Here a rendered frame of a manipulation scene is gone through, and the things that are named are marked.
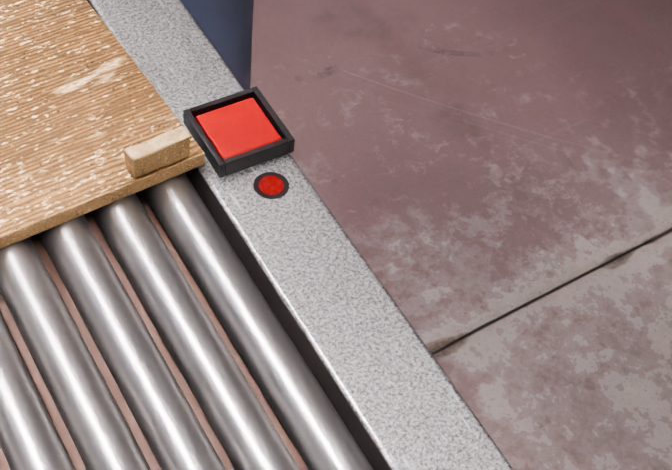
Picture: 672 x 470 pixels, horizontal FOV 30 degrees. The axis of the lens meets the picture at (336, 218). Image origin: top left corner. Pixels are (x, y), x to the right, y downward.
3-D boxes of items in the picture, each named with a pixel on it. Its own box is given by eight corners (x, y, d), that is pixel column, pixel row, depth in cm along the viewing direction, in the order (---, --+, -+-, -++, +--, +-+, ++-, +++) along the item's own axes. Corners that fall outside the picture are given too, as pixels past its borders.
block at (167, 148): (183, 144, 111) (183, 122, 109) (193, 157, 110) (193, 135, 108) (123, 168, 109) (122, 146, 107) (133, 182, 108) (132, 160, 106)
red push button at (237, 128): (252, 106, 118) (252, 95, 117) (282, 148, 115) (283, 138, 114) (194, 125, 116) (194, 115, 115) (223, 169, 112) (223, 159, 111)
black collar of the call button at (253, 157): (256, 98, 119) (256, 85, 117) (294, 151, 115) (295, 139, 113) (182, 122, 116) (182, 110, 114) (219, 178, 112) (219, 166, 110)
